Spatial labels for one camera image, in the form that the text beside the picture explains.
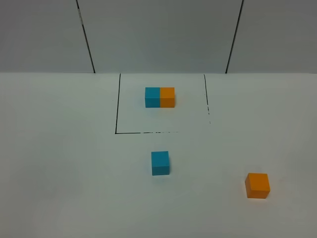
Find orange template cube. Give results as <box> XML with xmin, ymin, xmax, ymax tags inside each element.
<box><xmin>160</xmin><ymin>87</ymin><xmax>175</xmax><ymax>108</ymax></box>

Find blue template cube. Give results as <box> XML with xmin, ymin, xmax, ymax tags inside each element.
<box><xmin>145</xmin><ymin>87</ymin><xmax>160</xmax><ymax>108</ymax></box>

